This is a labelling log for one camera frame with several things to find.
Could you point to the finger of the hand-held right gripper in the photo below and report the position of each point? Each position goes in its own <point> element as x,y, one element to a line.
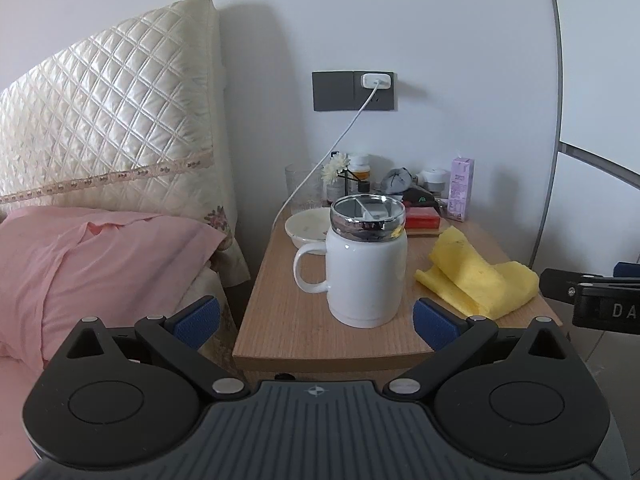
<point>562,285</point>
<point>627,270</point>

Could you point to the black pouch with green mark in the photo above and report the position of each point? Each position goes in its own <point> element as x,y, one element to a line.
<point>420,197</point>

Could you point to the white pill bottle orange label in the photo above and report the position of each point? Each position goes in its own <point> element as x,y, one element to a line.
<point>360,166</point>

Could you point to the white round jar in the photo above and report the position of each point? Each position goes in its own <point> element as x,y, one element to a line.
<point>432,179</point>

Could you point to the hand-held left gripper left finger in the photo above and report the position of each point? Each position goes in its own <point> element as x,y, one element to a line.
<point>197,322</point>

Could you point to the cream quilted headboard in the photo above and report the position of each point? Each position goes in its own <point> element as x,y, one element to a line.
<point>110,110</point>

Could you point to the white charger plug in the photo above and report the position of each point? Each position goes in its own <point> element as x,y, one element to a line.
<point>376,80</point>

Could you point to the white mug with chrome lid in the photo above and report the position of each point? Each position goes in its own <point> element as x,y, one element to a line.
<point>365,280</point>

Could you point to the white ceramic bowl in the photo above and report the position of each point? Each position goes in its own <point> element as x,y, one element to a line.
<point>307,227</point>

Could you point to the white artificial flower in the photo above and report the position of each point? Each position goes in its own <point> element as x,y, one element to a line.
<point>334,166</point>

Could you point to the grey crumpled cloth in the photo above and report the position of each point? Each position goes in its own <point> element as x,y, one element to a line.
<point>398,180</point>

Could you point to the clear drinking glass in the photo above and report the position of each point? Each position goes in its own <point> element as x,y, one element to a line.
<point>300,185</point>

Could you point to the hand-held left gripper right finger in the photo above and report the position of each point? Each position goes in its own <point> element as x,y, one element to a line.
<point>435,322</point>

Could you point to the purple carton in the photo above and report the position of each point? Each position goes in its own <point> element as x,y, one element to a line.
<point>461,190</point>

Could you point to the wooden board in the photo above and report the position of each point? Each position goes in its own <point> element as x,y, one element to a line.
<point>430,232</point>

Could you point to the yellow cleaning cloth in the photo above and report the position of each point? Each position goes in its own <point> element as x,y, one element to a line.
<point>475,275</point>

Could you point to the wooden nightstand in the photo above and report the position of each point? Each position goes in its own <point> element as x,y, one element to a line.
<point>285,310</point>

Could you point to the red box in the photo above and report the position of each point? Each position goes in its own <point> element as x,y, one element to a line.
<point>422,218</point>

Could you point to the grey wall socket panel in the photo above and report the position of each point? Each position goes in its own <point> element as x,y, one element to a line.
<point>332,91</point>

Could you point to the pink pillow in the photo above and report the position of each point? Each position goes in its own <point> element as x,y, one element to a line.
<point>100,265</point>

